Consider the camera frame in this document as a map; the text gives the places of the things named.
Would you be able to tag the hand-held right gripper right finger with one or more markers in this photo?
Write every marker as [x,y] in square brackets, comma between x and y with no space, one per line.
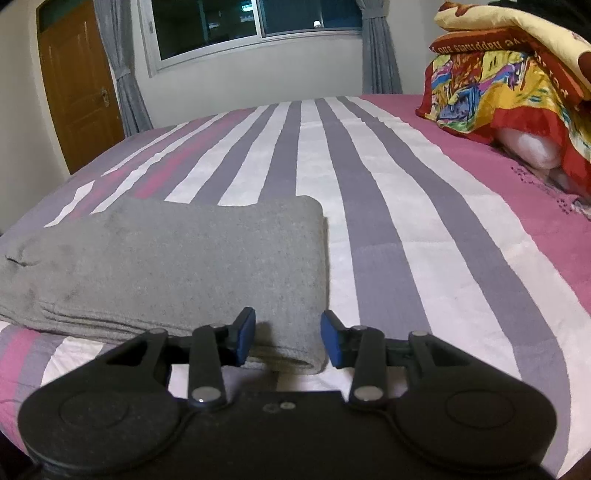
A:
[331,339]

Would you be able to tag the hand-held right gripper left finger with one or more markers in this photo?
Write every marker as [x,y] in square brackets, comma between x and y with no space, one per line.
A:
[244,337]

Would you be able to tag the grey pants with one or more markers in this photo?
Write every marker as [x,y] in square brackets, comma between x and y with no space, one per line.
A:
[175,272]

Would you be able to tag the striped pink grey bed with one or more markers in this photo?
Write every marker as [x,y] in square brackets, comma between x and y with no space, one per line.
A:
[392,230]

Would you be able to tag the white pillow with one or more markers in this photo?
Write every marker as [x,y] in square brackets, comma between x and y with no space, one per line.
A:
[535,147]

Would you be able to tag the grey curtain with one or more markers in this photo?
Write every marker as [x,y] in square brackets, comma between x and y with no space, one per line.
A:
[379,50]
[124,78]

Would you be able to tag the red yellow patterned blanket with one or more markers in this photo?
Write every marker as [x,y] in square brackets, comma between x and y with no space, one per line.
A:
[498,97]

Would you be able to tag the brown wooden door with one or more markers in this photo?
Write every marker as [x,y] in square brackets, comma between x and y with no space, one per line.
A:
[76,87]

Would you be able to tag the sliding glass window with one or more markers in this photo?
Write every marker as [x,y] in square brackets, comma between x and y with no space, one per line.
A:
[249,27]

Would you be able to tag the cream printed blanket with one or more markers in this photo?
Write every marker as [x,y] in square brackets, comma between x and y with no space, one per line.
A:
[521,27]

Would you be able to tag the green transom window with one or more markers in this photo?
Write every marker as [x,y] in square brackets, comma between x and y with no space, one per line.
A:
[57,11]

